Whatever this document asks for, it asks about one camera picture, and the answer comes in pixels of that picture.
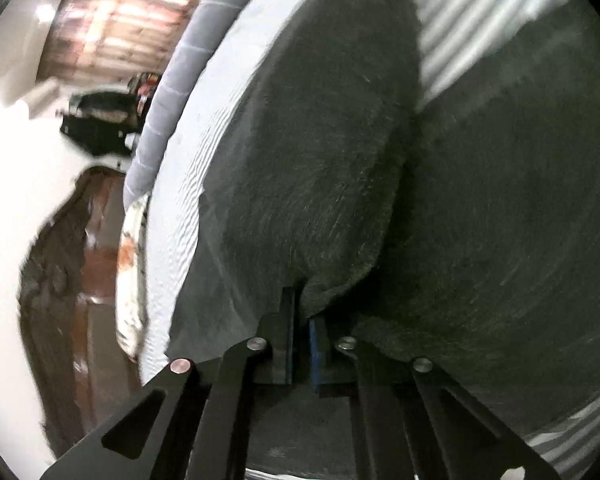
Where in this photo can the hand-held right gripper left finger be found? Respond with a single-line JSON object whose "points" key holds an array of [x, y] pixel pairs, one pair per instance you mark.
{"points": [[283, 340]]}

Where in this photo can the grey checked rolled quilt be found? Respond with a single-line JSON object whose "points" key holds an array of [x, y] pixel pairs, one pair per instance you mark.
{"points": [[180, 75]]}

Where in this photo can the window curtain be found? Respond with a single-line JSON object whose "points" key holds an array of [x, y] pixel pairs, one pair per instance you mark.
{"points": [[125, 20]]}

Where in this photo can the brown wooden headboard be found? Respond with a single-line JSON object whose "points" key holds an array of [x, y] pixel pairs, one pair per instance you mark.
{"points": [[55, 285]]}

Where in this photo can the dark grey denim pants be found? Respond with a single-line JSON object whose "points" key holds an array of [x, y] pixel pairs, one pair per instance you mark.
{"points": [[330, 160]]}

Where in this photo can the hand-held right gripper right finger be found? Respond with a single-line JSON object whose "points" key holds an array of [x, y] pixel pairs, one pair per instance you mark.
{"points": [[318, 355]]}

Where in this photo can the floral pillow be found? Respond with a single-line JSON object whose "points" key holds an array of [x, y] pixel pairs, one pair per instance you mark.
{"points": [[130, 260]]}

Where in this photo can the black bag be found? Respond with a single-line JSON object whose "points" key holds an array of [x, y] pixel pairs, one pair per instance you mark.
{"points": [[95, 120]]}

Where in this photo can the grey white striped bed sheet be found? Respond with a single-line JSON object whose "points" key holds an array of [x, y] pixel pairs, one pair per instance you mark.
{"points": [[190, 200]]}

